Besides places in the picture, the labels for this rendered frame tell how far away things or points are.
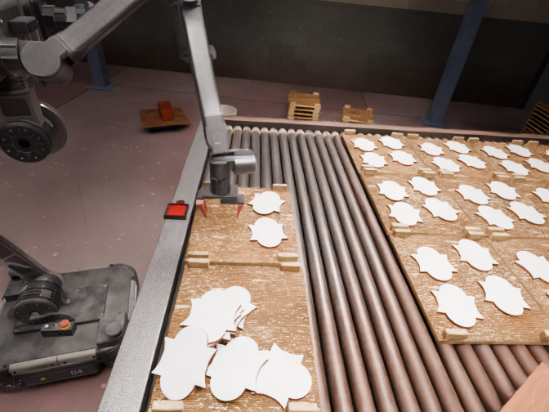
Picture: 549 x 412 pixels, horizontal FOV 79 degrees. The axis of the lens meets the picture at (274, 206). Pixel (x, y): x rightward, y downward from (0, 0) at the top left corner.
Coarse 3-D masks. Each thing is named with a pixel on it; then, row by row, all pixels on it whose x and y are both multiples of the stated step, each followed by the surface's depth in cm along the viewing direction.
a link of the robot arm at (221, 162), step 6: (216, 156) 91; (222, 156) 91; (228, 156) 92; (210, 162) 90; (216, 162) 90; (222, 162) 91; (228, 162) 91; (234, 162) 92; (210, 168) 92; (216, 168) 91; (222, 168) 91; (228, 168) 92; (234, 168) 93; (210, 174) 93; (216, 174) 92; (222, 174) 92; (228, 174) 93
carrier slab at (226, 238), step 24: (288, 192) 133; (216, 216) 117; (240, 216) 118; (264, 216) 120; (288, 216) 121; (192, 240) 106; (216, 240) 107; (240, 240) 108; (288, 240) 110; (216, 264) 101; (240, 264) 101; (264, 264) 102
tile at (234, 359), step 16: (224, 352) 76; (240, 352) 76; (256, 352) 76; (208, 368) 73; (224, 368) 73; (240, 368) 73; (256, 368) 73; (224, 384) 70; (240, 384) 70; (224, 400) 68
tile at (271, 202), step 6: (264, 192) 130; (270, 192) 130; (258, 198) 127; (264, 198) 127; (270, 198) 127; (276, 198) 127; (252, 204) 123; (258, 204) 123; (264, 204) 123; (270, 204) 124; (276, 204) 124; (282, 204) 126; (258, 210) 120; (264, 210) 121; (270, 210) 121; (276, 210) 121
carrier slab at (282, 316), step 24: (192, 288) 91; (216, 288) 92; (264, 288) 93; (288, 288) 94; (264, 312) 87; (288, 312) 88; (168, 336) 80; (240, 336) 81; (264, 336) 82; (288, 336) 82; (312, 360) 77; (312, 384) 73; (192, 408) 67; (216, 408) 68; (240, 408) 68; (264, 408) 68
